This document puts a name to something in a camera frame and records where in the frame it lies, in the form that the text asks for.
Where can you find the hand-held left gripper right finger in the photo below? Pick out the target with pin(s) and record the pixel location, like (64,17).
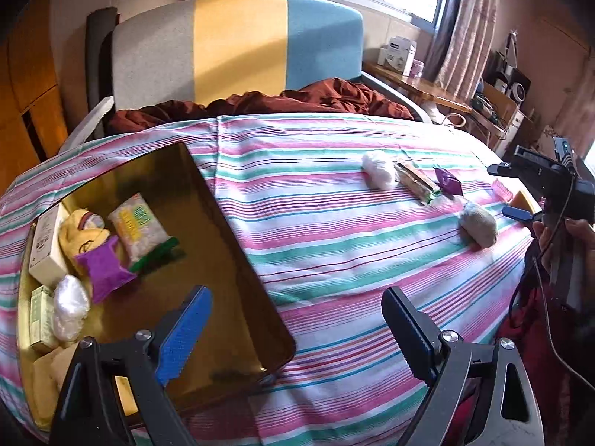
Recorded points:
(409,330)

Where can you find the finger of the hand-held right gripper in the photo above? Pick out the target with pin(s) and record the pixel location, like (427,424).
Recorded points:
(518,213)
(499,168)

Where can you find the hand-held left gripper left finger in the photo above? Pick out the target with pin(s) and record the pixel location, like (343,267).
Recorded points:
(186,334)

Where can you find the gold metal tray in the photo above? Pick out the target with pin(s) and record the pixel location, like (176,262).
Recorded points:
(223,260)

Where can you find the purple packet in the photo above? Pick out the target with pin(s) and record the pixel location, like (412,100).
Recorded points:
(448,181)
(104,267)

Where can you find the green edged snack packet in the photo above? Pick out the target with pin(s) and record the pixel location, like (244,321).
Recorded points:
(139,232)

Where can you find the white plastic bag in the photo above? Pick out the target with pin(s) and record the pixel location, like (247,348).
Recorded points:
(379,169)
(69,309)

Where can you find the yellow sponge block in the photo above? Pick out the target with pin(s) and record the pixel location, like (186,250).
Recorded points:
(526,201)
(46,376)

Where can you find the beige printed carton box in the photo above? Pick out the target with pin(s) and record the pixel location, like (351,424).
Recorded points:
(44,246)

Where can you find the person's right hand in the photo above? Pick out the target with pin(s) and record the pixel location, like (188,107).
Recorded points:
(541,246)

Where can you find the small pink packet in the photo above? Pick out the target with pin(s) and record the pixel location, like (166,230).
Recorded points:
(502,190)

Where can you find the grey sock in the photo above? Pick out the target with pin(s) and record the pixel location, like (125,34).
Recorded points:
(479,223)

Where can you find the brown cardboard box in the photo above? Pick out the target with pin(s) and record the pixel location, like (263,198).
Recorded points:
(499,102)

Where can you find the black stereo speaker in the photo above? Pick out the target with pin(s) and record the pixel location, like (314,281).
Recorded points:
(516,88)

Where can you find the long snack bar packet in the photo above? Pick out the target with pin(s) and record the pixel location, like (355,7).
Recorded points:
(416,181)

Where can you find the wooden bedside table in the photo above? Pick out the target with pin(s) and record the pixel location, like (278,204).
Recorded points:
(418,86)

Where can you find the pink tissue box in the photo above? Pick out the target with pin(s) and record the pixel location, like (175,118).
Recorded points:
(418,68)

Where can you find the person's red clothing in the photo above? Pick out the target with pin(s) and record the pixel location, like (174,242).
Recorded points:
(534,367)

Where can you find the small pale green box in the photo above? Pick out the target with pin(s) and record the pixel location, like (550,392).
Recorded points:
(41,318)

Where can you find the white carton box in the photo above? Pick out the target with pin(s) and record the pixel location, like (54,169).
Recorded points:
(397,53)

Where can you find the dark curtain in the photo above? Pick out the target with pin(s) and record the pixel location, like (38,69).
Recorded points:
(446,9)

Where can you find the brown blanket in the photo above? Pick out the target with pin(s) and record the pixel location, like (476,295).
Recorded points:
(279,102)

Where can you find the white plastic panel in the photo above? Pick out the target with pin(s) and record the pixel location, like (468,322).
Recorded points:
(88,121)

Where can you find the wooden wardrobe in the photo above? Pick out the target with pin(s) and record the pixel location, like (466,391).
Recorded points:
(28,102)

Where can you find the black chair back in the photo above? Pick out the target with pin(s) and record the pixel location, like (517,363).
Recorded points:
(100,55)

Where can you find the grey yellow blue headboard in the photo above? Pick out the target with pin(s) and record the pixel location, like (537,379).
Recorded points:
(232,46)

